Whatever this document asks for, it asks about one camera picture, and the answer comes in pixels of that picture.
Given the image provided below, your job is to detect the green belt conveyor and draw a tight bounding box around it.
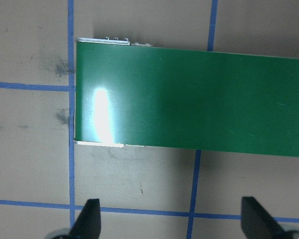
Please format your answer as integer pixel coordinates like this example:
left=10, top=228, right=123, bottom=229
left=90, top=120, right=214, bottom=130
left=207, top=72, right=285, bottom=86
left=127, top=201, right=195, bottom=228
left=73, top=37, right=299, bottom=158

